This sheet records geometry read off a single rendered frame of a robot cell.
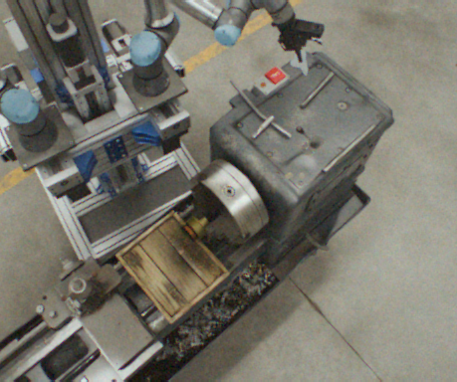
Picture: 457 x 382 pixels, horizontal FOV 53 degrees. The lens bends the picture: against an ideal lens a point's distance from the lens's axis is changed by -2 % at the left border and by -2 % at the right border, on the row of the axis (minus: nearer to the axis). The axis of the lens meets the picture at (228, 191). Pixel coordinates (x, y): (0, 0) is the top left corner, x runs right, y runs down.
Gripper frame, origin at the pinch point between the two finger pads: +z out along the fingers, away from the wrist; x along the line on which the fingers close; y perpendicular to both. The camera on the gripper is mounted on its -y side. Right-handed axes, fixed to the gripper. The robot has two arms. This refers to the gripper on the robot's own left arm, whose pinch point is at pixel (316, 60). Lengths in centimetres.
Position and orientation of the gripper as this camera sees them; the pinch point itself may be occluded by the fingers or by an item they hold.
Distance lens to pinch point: 172.7
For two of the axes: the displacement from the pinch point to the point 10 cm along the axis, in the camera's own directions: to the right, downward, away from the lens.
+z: 5.5, 5.4, 6.3
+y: -7.1, -1.0, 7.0
